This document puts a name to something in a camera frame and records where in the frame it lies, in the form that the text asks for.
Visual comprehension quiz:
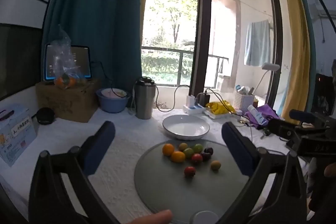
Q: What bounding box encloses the steel tumbler with black lid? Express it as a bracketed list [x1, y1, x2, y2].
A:
[134, 77, 156, 120]

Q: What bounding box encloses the grey round tray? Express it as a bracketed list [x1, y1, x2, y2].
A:
[134, 139, 252, 224]

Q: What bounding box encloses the blue and white carton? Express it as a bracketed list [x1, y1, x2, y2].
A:
[0, 105, 37, 167]

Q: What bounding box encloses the clear bag of oranges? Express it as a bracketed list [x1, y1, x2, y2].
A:
[50, 25, 87, 89]

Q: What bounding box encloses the cardboard box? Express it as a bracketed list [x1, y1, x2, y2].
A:
[35, 78, 101, 123]

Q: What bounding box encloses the person's right hand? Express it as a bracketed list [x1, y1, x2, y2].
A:
[323, 163, 336, 178]

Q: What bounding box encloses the yellow curtain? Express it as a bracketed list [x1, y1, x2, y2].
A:
[270, 0, 311, 119]

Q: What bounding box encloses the white desk lamp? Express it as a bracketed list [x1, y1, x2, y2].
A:
[253, 63, 281, 98]

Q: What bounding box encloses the balcony railing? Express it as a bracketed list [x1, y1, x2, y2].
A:
[141, 46, 229, 88]

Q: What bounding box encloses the hanging light blue towel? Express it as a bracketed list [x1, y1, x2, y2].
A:
[244, 20, 271, 66]

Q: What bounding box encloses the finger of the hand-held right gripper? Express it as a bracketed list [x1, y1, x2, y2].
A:
[268, 119, 305, 139]
[289, 109, 336, 128]

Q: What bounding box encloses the purple bag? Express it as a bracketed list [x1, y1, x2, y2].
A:
[244, 105, 280, 130]

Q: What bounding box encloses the white round plate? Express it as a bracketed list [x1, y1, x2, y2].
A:
[162, 114, 210, 141]

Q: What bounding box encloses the white tube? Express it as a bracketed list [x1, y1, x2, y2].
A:
[247, 105, 268, 125]

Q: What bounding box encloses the person's left hand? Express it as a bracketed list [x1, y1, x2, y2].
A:
[123, 210, 173, 224]

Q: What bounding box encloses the dark door frame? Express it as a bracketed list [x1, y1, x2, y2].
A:
[189, 0, 213, 98]

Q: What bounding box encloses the white flat box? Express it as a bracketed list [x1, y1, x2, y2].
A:
[206, 109, 243, 120]

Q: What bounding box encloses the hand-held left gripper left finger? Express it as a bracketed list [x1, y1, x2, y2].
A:
[28, 120, 116, 224]

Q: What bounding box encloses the white woven basket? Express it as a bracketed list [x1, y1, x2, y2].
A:
[233, 91, 255, 112]

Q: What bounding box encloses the white textured tablecloth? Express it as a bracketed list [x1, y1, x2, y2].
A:
[0, 98, 310, 224]

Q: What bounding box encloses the white cable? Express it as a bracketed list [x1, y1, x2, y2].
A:
[249, 122, 289, 154]

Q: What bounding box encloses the dark panel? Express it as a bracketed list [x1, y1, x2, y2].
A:
[0, 23, 44, 101]

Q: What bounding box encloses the black charger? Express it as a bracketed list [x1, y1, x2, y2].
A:
[197, 93, 210, 107]

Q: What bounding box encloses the white bowl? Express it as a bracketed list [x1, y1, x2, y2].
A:
[101, 88, 128, 98]

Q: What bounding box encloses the black round speaker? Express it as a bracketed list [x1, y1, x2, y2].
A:
[36, 108, 55, 125]

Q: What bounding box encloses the orange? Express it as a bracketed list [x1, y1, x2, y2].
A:
[171, 151, 186, 163]
[162, 143, 175, 156]

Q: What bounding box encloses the black cable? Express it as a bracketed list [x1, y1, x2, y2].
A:
[91, 61, 137, 114]
[205, 88, 244, 117]
[156, 85, 191, 112]

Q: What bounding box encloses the yellow plastic bag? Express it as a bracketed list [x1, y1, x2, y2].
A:
[205, 101, 236, 115]

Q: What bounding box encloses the tablet with blue case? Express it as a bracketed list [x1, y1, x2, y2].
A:
[43, 43, 92, 82]

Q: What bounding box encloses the white power strip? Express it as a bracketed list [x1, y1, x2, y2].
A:
[183, 104, 208, 115]

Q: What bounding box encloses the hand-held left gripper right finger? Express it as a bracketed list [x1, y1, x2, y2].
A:
[221, 121, 307, 224]

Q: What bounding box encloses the blue plastic basin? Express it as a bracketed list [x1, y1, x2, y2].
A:
[96, 88, 131, 113]

